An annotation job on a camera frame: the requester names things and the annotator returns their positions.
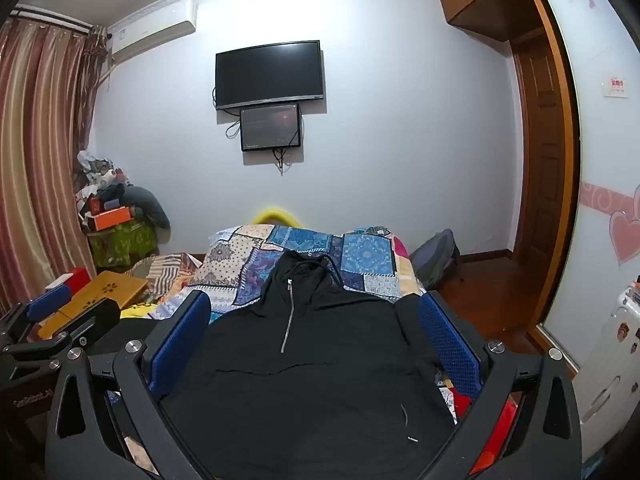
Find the blue patchwork blanket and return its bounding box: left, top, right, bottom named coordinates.
left=120, top=222, right=523, bottom=476

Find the grey backpack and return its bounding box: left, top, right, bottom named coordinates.
left=409, top=229, right=462, bottom=291

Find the small black wall monitor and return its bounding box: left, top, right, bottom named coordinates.
left=239, top=102, right=303, bottom=153

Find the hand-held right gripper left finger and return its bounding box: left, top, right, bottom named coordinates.
left=44, top=290, right=216, bottom=480

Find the brown wooden door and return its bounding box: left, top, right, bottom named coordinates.
left=511, top=30, right=566, bottom=261

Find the yellow cloth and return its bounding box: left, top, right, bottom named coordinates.
left=120, top=302, right=163, bottom=321

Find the white air conditioner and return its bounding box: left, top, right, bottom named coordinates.
left=107, top=0, right=199, bottom=68

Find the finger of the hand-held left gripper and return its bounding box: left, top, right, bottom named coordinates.
left=0, top=297, right=122, bottom=376
left=0, top=282, right=76, bottom=356

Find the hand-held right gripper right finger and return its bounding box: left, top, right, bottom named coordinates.
left=415, top=290, right=584, bottom=480

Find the dark curtain rod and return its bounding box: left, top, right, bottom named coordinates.
left=10, top=4, right=96, bottom=31

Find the pile of household clutter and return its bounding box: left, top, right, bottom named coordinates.
left=75, top=150, right=136, bottom=221

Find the orange box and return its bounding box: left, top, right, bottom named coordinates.
left=92, top=205, right=135, bottom=232

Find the black zip hoodie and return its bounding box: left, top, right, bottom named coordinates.
left=160, top=249, right=458, bottom=480

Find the striped pink curtain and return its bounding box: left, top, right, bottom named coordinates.
left=0, top=17, right=108, bottom=306

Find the wall-mounted black television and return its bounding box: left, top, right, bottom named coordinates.
left=215, top=40, right=327, bottom=112

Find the yellow plastic chair back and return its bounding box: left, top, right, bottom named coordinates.
left=252, top=206, right=303, bottom=227

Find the black monitor cable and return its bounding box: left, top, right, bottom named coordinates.
left=270, top=146, right=293, bottom=177

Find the red box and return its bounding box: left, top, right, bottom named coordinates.
left=45, top=266, right=93, bottom=297

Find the striped beige cloth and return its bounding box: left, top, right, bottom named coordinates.
left=122, top=252, right=206, bottom=306

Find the small bamboo folding table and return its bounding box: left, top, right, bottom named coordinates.
left=37, top=270, right=150, bottom=341

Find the white appliance with stickers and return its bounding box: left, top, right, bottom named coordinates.
left=570, top=275, right=640, bottom=461

